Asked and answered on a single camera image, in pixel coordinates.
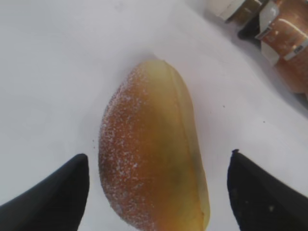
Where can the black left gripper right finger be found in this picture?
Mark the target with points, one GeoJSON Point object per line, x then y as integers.
{"type": "Point", "coordinates": [261, 202]}

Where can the sugared bread bun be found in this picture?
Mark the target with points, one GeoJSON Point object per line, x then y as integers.
{"type": "Point", "coordinates": [150, 164]}

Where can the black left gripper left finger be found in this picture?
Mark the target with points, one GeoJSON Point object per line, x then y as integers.
{"type": "Point", "coordinates": [57, 203]}

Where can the brown coffee drink bottle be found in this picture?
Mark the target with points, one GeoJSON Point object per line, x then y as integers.
{"type": "Point", "coordinates": [279, 28]}

